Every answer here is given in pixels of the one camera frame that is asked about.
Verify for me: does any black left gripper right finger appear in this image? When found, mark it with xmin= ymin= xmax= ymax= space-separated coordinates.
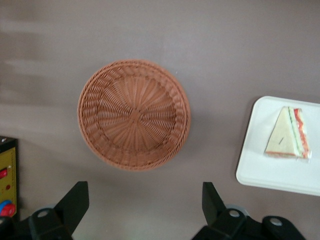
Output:
xmin=192 ymin=181 xmax=248 ymax=240

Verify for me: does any beige plastic serving tray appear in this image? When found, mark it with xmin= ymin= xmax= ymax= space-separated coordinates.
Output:
xmin=235 ymin=95 xmax=320 ymax=197

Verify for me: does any round brown wicker basket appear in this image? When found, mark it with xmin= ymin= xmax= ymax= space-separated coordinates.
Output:
xmin=76 ymin=58 xmax=192 ymax=172

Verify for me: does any triangle sandwich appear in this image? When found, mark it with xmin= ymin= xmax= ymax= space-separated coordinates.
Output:
xmin=264 ymin=105 xmax=313 ymax=161

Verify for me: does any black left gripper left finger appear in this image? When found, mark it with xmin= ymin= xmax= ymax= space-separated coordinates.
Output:
xmin=28 ymin=181 xmax=90 ymax=240

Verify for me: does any black control box yellow panel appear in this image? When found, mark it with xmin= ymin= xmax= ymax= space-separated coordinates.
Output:
xmin=0 ymin=136 xmax=19 ymax=221

